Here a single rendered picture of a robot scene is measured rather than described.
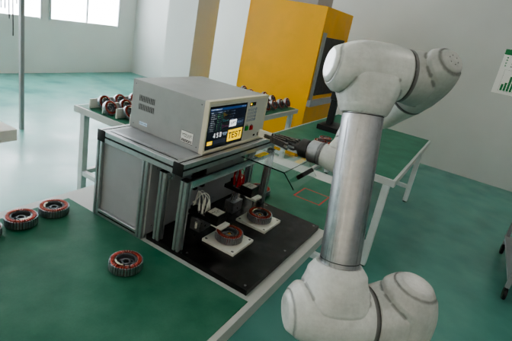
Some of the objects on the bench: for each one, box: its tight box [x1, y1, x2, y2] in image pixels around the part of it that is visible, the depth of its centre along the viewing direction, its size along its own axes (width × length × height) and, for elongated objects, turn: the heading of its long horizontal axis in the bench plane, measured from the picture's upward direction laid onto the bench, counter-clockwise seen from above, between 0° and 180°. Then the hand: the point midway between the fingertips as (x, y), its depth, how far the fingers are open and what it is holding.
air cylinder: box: [223, 196, 243, 214], centre depth 183 cm, size 5×8×6 cm
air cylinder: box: [190, 215, 210, 232], centre depth 163 cm, size 5×8×6 cm
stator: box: [215, 225, 244, 246], centre depth 156 cm, size 11×11×4 cm
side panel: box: [93, 140, 150, 239], centre depth 154 cm, size 28×3×32 cm, turn 29°
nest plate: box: [235, 212, 280, 234], centre depth 178 cm, size 15×15×1 cm
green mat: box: [0, 198, 248, 341], centre depth 124 cm, size 94×61×1 cm, turn 29°
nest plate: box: [202, 231, 254, 257], centre depth 157 cm, size 15×15×1 cm
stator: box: [108, 250, 143, 277], centre depth 133 cm, size 11×11×4 cm
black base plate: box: [146, 192, 318, 296], centre depth 169 cm, size 47×64×2 cm
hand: (265, 135), depth 164 cm, fingers closed
